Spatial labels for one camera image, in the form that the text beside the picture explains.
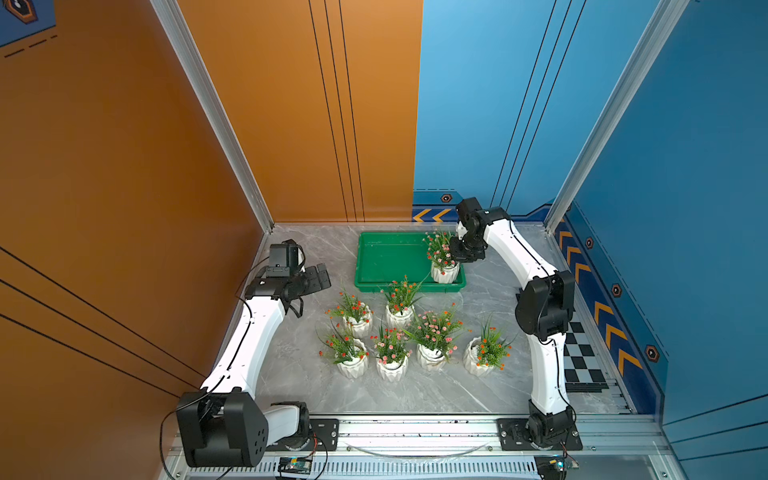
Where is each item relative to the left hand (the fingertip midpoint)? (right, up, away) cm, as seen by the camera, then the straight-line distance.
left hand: (315, 273), depth 84 cm
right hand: (+43, +4, +12) cm, 45 cm away
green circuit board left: (-1, -45, -12) cm, 47 cm away
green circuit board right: (+61, -45, -13) cm, 77 cm away
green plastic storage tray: (+18, +4, +28) cm, 33 cm away
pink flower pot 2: (+22, -19, -11) cm, 31 cm away
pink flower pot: (+38, +1, +5) cm, 38 cm away
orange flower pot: (+46, -19, -9) cm, 51 cm away
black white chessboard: (+74, -26, -3) cm, 79 cm away
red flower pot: (+11, -11, -2) cm, 16 cm away
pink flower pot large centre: (+32, -15, -8) cm, 37 cm away
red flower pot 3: (+10, -21, -4) cm, 24 cm away
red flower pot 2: (+25, -7, +3) cm, 26 cm away
